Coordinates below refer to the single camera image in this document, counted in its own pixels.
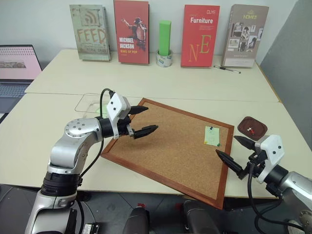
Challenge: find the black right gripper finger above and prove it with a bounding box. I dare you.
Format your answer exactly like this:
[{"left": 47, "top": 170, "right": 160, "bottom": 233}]
[
  {"left": 215, "top": 150, "right": 244, "bottom": 175},
  {"left": 233, "top": 136, "right": 256, "bottom": 153}
]

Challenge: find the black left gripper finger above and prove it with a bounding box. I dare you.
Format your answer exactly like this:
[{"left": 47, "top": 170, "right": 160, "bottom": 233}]
[
  {"left": 133, "top": 125, "right": 159, "bottom": 139},
  {"left": 129, "top": 105, "right": 149, "bottom": 116}
]

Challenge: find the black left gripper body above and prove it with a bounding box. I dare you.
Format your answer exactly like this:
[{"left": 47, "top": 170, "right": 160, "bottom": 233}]
[{"left": 117, "top": 107, "right": 136, "bottom": 137}]

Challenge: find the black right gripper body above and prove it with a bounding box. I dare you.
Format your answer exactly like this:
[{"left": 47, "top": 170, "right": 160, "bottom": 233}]
[{"left": 237, "top": 149, "right": 269, "bottom": 181}]

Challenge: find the pale green paper note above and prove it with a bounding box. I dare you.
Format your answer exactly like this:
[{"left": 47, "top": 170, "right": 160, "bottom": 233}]
[{"left": 203, "top": 126, "right": 220, "bottom": 146}]

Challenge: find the wood framed cork board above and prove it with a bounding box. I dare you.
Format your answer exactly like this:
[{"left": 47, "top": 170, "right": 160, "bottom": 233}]
[{"left": 100, "top": 97, "right": 235, "bottom": 211}]

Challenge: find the brown oval tray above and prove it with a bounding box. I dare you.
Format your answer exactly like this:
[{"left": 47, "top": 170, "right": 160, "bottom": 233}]
[{"left": 237, "top": 116, "right": 269, "bottom": 140}]

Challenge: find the clear plastic tray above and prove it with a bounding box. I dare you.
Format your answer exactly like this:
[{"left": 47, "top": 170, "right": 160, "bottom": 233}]
[{"left": 74, "top": 93, "right": 111, "bottom": 116}]

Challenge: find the clear tape roll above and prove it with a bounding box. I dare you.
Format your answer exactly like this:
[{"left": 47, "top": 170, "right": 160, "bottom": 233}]
[{"left": 156, "top": 49, "right": 174, "bottom": 67}]

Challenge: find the dark rounded robot knee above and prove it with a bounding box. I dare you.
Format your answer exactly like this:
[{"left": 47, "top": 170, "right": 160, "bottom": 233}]
[
  {"left": 182, "top": 199, "right": 220, "bottom": 234},
  {"left": 121, "top": 203, "right": 151, "bottom": 234}
]

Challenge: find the black pen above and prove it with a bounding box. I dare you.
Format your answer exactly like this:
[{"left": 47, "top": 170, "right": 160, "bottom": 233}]
[{"left": 213, "top": 65, "right": 242, "bottom": 74}]

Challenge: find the green rectangular block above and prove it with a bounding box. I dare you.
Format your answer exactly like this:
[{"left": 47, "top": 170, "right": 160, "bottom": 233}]
[{"left": 158, "top": 20, "right": 172, "bottom": 56}]

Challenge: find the red Michael Jackson book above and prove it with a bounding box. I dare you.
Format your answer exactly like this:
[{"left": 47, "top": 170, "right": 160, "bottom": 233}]
[{"left": 113, "top": 0, "right": 150, "bottom": 65}]

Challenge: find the grey FEED book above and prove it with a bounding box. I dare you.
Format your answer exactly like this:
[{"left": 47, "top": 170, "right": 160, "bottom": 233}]
[{"left": 69, "top": 4, "right": 112, "bottom": 62}]

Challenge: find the red Furniture book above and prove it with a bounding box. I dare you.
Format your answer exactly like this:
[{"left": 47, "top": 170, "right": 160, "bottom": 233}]
[{"left": 180, "top": 4, "right": 221, "bottom": 69}]

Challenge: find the brown Homes book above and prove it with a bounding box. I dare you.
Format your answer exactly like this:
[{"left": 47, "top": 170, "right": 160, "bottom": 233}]
[{"left": 220, "top": 3, "right": 270, "bottom": 69}]

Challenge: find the open laptop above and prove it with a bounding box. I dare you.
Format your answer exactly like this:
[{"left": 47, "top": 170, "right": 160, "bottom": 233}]
[{"left": 0, "top": 44, "right": 43, "bottom": 123}]

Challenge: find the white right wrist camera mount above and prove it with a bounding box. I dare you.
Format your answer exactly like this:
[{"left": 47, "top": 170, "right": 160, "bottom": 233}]
[{"left": 254, "top": 134, "right": 285, "bottom": 184}]

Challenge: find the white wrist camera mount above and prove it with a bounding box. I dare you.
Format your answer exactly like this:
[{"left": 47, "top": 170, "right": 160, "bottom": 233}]
[
  {"left": 105, "top": 92, "right": 131, "bottom": 139},
  {"left": 254, "top": 134, "right": 285, "bottom": 184}
]

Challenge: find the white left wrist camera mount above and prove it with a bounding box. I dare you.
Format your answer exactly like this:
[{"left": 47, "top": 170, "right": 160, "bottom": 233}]
[{"left": 105, "top": 92, "right": 131, "bottom": 139}]

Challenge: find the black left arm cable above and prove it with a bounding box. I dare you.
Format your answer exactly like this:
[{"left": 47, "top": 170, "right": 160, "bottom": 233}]
[{"left": 79, "top": 88, "right": 115, "bottom": 181}]

